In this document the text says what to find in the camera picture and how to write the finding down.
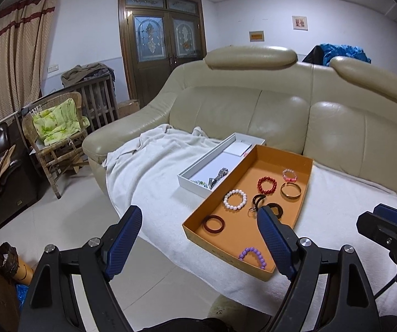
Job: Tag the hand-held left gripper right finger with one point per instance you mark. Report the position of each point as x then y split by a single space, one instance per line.
274 245

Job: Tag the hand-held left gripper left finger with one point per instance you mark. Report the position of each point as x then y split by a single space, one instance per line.
125 242

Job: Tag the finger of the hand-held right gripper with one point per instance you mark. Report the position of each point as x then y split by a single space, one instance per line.
392 212
374 226

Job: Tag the orange cardboard box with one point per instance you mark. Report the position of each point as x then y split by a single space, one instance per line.
246 176

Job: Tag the gold bangle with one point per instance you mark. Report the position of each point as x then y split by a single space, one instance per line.
283 192

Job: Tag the white towel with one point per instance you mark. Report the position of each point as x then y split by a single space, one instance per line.
150 166

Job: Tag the silver hair clip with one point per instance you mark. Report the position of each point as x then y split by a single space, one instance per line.
219 176

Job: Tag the white shallow box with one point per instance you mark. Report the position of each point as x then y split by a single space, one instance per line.
205 173

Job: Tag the white card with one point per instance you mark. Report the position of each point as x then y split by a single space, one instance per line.
236 148

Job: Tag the wicker chair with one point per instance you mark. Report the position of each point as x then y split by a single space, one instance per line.
56 152

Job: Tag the blue plastic bag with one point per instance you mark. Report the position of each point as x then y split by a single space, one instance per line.
21 297

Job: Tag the dark woven holder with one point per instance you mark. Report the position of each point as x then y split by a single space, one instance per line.
7 259

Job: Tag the dark brown leather sofa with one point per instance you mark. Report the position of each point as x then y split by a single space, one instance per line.
15 186

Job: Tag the beige leather sofa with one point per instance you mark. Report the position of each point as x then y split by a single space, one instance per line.
288 121

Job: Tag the brown cardboard box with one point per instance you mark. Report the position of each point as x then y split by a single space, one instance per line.
127 108

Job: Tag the green floral cushion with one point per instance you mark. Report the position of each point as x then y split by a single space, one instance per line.
56 121

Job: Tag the wooden crib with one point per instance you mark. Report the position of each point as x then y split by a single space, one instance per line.
98 100

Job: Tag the blue cloth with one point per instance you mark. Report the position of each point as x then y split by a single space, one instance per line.
340 52

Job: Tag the pile of dark clothes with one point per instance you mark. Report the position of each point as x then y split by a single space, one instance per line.
80 74

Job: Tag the black bag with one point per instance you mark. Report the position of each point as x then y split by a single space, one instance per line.
314 57

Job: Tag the brown door with stained glass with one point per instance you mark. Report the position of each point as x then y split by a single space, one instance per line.
150 69

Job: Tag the beige curtain with red stripes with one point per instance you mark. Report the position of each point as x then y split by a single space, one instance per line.
8 62

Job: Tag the white wall socket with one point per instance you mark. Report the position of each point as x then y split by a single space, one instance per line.
53 68

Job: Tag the orange wall sign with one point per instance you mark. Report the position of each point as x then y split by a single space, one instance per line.
256 36

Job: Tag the small framed wall picture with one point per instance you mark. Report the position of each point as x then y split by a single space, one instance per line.
299 22

